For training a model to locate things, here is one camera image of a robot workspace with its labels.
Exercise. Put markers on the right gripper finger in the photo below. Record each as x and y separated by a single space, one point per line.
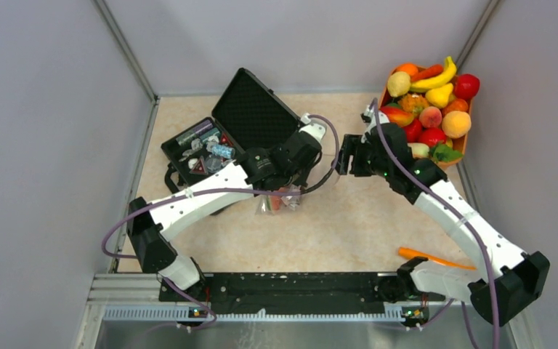
359 165
349 146

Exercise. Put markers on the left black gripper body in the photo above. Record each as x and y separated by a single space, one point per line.
301 174

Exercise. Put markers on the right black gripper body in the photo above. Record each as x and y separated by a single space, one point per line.
380 166

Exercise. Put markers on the toy watermelon slice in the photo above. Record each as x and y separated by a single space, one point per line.
272 205

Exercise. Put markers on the red toy bell pepper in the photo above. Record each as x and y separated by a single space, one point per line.
413 131

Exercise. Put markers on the red yellow toy mango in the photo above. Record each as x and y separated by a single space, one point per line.
397 115

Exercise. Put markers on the clear zip top bag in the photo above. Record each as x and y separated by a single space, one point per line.
322 165

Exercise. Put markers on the red toy tomato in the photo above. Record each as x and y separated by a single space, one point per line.
432 136

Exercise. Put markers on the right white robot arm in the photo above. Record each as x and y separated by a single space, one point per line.
506 278

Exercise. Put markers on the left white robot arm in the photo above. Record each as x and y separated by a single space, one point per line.
256 171

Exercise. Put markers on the pale green toy eggplant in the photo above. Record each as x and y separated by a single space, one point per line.
419 150

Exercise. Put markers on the black poker chip case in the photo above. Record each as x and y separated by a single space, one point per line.
247 115

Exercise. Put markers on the green toy leaf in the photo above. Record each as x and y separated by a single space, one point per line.
442 153

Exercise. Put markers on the orange fruit basket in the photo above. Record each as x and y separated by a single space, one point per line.
455 104

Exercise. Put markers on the yellow toy banana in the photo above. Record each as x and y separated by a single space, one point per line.
448 73

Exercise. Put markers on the yellow toy pear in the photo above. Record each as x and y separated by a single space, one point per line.
440 97

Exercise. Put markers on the toy peach orange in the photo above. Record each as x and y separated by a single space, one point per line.
456 124

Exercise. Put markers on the small orange toy carrot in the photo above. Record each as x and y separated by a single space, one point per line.
430 72

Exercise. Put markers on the red toy apple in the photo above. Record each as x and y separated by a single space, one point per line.
466 86

